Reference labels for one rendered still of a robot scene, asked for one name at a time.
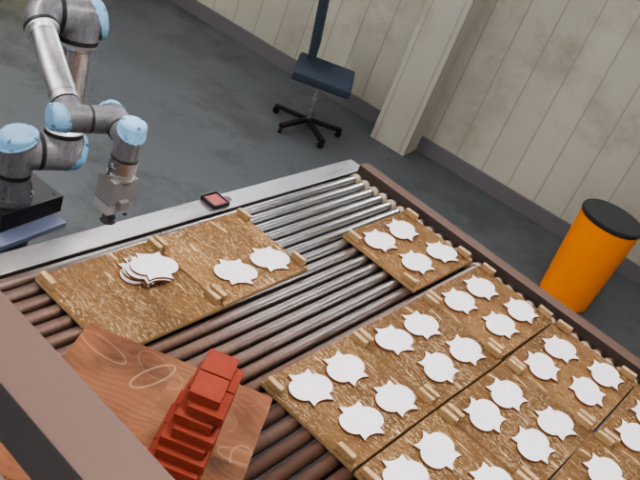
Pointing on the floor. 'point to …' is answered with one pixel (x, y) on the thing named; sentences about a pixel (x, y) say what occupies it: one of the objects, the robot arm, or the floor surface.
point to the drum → (590, 253)
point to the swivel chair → (317, 72)
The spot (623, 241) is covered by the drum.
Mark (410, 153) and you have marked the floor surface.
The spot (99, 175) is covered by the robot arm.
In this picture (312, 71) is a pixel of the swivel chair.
